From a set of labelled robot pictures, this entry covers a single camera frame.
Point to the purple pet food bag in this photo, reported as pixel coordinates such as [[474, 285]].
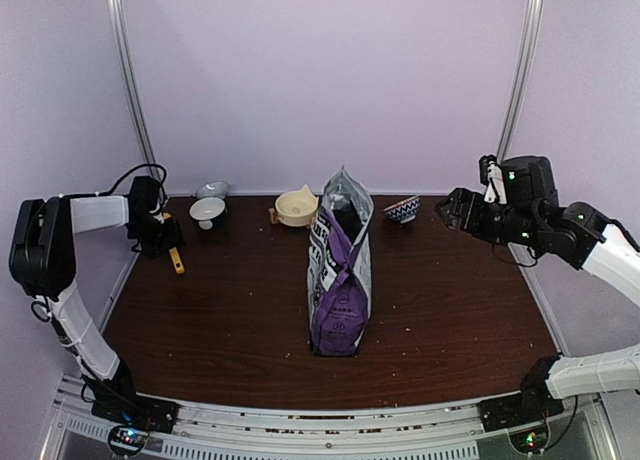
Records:
[[339, 278]]

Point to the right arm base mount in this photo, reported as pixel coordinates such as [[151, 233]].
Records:
[[533, 402]]

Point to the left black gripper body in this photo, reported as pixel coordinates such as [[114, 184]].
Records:
[[155, 237]]

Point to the light blue striped bowl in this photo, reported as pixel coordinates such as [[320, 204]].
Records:
[[216, 189]]

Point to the yellow plastic scoop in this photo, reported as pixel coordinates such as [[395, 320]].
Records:
[[176, 262]]

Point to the aluminium frame post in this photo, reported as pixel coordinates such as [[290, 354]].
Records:
[[133, 99], [529, 38]]

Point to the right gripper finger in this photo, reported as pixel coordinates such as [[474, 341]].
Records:
[[446, 219], [447, 205]]

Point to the cream cat-ear pet bowl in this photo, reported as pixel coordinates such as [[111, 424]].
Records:
[[296, 208]]

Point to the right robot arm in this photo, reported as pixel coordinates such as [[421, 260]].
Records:
[[520, 205]]

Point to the navy white-dotted bowl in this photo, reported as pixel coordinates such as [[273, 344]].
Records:
[[208, 213]]

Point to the left aluminium frame post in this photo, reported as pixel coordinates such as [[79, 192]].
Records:
[[133, 99]]

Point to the right aluminium frame post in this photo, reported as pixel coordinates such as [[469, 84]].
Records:
[[529, 38]]

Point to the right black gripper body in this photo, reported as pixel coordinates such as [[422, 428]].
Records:
[[483, 226]]

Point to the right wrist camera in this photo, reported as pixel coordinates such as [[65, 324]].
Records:
[[492, 178]]

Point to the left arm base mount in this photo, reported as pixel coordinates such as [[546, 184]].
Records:
[[117, 400]]

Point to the blue zigzag patterned bowl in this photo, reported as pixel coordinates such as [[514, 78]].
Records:
[[403, 211]]

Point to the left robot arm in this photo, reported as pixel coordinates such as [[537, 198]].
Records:
[[42, 259]]

